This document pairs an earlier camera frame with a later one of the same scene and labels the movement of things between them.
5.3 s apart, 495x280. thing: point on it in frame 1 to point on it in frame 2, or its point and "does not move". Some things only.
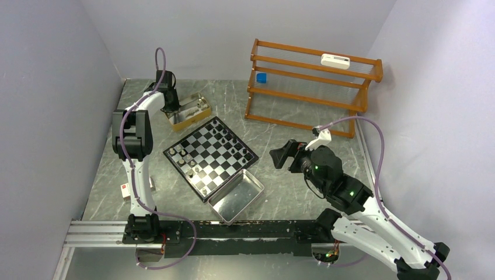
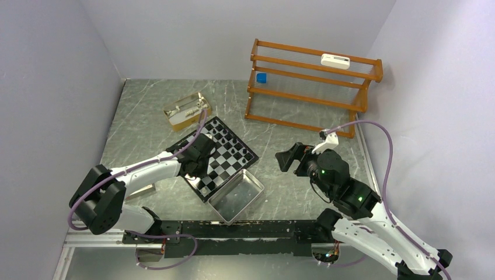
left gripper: (176, 106) to (202, 172)
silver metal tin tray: (231, 200) does not move
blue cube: (261, 77) does not move
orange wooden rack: (307, 88) does not move
